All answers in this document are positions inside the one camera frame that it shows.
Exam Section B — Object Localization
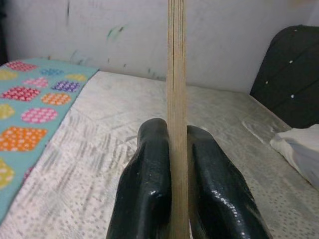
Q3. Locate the dark tufted padded headboard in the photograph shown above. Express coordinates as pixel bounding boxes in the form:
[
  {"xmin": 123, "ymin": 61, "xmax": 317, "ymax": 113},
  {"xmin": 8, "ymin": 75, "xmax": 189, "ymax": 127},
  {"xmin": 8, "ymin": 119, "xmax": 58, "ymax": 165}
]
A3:
[{"xmin": 249, "ymin": 24, "xmax": 319, "ymax": 129}]

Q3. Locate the white quilted mattress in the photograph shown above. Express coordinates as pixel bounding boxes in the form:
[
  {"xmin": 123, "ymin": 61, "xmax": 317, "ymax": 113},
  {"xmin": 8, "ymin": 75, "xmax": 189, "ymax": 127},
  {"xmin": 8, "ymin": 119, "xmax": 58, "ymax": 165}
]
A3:
[{"xmin": 0, "ymin": 70, "xmax": 319, "ymax": 239}]

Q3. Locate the white pillow with green tree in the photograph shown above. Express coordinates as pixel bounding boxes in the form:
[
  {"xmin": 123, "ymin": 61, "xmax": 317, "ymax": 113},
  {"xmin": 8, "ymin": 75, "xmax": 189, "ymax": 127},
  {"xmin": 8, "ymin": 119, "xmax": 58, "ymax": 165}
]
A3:
[{"xmin": 269, "ymin": 124, "xmax": 319, "ymax": 187}]

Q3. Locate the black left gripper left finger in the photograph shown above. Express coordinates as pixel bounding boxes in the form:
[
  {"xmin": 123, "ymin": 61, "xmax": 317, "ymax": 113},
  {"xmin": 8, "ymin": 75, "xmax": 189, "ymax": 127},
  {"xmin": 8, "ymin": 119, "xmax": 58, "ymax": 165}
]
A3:
[{"xmin": 106, "ymin": 118, "xmax": 173, "ymax": 239}]

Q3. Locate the colourful children's board book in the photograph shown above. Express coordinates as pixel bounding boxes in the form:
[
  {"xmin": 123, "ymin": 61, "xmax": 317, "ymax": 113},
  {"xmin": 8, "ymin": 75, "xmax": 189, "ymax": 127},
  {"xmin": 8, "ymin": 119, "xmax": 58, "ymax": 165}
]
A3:
[{"xmin": 166, "ymin": 0, "xmax": 191, "ymax": 239}]

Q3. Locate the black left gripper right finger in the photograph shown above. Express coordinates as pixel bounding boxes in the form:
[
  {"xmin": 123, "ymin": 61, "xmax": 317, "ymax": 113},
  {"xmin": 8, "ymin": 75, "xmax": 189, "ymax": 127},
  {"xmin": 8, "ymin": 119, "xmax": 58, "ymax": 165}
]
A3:
[{"xmin": 186, "ymin": 124, "xmax": 272, "ymax": 239}]

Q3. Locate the teal blanket with colourful patches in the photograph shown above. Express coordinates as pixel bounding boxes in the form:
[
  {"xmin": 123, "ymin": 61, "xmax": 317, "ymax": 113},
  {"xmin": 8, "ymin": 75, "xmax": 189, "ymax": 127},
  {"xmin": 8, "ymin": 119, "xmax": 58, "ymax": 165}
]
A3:
[{"xmin": 0, "ymin": 57, "xmax": 101, "ymax": 226}]

